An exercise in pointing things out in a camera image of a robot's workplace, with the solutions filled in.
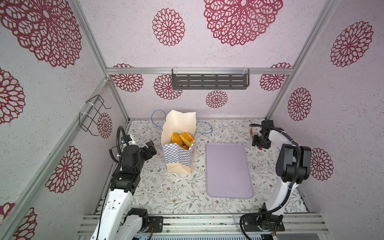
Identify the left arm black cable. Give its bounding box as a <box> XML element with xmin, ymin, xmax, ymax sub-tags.
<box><xmin>108</xmin><ymin>125</ymin><xmax>130</xmax><ymax>164</ymax></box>

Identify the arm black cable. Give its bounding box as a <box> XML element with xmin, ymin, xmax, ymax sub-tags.
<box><xmin>108</xmin><ymin>125</ymin><xmax>130</xmax><ymax>164</ymax></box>
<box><xmin>239</xmin><ymin>122</ymin><xmax>302</xmax><ymax>240</ymax></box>

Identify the oval sugared fake bread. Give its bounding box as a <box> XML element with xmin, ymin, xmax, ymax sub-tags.
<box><xmin>171</xmin><ymin>133</ymin><xmax>184</xmax><ymax>146</ymax></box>

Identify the black wire wall rack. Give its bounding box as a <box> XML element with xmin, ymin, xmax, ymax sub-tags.
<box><xmin>78</xmin><ymin>94</ymin><xmax>111</xmax><ymax>137</ymax></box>

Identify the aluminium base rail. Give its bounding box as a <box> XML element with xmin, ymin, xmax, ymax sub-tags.
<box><xmin>76</xmin><ymin>212</ymin><xmax>331</xmax><ymax>240</ymax></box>

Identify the braided fake bread loaf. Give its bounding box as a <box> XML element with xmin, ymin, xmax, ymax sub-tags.
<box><xmin>179</xmin><ymin>132</ymin><xmax>194</xmax><ymax>148</ymax></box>

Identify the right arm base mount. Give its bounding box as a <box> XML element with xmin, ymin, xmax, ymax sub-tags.
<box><xmin>241</xmin><ymin>214</ymin><xmax>285</xmax><ymax>232</ymax></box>

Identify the lavender plastic tray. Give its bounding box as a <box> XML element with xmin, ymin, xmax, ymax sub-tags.
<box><xmin>206</xmin><ymin>143</ymin><xmax>254</xmax><ymax>199</ymax></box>

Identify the dark grey wall shelf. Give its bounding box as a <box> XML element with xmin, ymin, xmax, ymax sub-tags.
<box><xmin>171</xmin><ymin>69</ymin><xmax>250</xmax><ymax>90</ymax></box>

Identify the blue checkered paper bag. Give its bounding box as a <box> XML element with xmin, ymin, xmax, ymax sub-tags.
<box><xmin>151</xmin><ymin>110</ymin><xmax>213</xmax><ymax>175</ymax></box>

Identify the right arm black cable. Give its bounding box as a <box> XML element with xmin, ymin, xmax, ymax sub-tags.
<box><xmin>239</xmin><ymin>122</ymin><xmax>302</xmax><ymax>240</ymax></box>

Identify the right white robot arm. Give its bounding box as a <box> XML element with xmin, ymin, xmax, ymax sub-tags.
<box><xmin>250</xmin><ymin>120</ymin><xmax>312</xmax><ymax>215</ymax></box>

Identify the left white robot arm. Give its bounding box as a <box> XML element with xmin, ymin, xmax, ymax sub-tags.
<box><xmin>90</xmin><ymin>141</ymin><xmax>157</xmax><ymax>240</ymax></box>

